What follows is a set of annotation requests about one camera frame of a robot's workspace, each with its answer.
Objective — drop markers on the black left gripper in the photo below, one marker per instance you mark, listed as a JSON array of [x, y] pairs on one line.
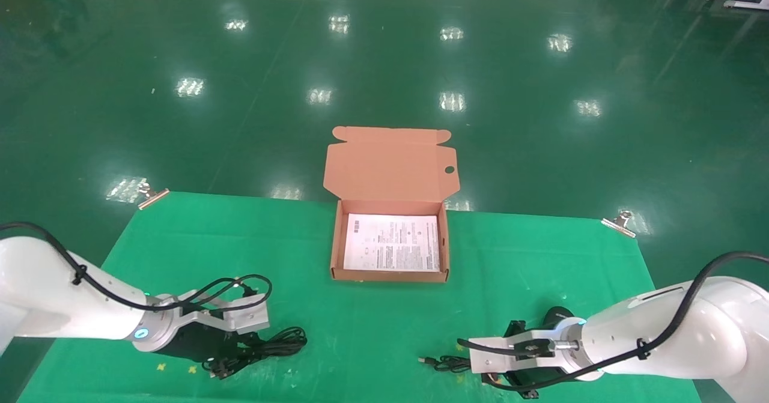
[[192, 342]]

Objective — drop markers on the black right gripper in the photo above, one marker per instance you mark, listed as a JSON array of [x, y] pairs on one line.
[[534, 382]]

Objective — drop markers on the orange cardboard box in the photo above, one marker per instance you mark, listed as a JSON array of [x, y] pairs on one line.
[[390, 169]]

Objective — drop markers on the green table cloth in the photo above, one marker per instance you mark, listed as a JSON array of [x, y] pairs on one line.
[[372, 331]]

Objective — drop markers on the white printed leaflet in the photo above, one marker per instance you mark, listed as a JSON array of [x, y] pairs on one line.
[[390, 242]]

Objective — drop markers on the metal cloth clip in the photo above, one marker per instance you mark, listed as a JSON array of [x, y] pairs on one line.
[[619, 224], [153, 197]]

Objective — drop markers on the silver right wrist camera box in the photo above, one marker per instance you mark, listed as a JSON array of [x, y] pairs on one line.
[[498, 356]]

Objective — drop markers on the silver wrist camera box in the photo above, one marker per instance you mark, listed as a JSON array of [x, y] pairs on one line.
[[246, 316], [498, 356]]

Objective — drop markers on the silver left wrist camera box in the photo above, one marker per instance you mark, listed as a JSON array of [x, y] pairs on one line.
[[246, 316]]

